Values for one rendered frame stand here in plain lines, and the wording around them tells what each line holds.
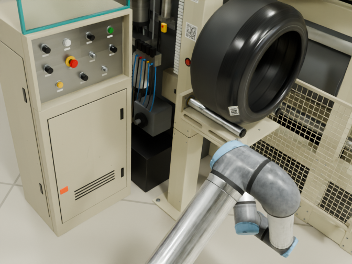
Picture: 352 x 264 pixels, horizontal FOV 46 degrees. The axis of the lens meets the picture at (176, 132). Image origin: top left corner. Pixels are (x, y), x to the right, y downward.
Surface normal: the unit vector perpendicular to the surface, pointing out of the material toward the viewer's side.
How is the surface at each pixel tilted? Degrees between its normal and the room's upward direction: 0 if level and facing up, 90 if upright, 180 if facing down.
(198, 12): 90
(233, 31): 45
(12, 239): 0
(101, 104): 90
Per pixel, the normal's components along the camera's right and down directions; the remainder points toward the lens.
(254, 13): -0.22, -0.59
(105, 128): 0.69, 0.48
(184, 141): -0.72, 0.37
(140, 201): 0.07, -0.80
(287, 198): 0.33, 0.25
